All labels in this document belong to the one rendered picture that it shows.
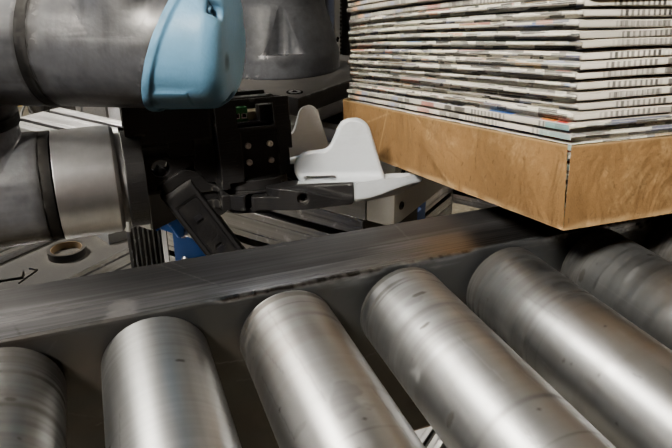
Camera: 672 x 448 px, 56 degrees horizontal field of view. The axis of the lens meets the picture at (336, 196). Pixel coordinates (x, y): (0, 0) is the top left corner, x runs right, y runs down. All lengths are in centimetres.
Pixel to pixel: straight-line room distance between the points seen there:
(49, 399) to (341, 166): 25
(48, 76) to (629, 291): 33
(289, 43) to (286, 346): 46
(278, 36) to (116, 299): 43
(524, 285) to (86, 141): 29
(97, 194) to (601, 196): 30
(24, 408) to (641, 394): 24
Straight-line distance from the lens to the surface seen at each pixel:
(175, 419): 25
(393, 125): 47
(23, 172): 43
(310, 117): 54
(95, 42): 36
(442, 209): 114
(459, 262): 36
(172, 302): 31
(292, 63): 69
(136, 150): 44
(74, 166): 43
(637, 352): 30
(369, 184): 44
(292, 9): 70
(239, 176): 44
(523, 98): 36
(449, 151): 41
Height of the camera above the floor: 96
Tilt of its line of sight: 23 degrees down
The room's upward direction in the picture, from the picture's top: straight up
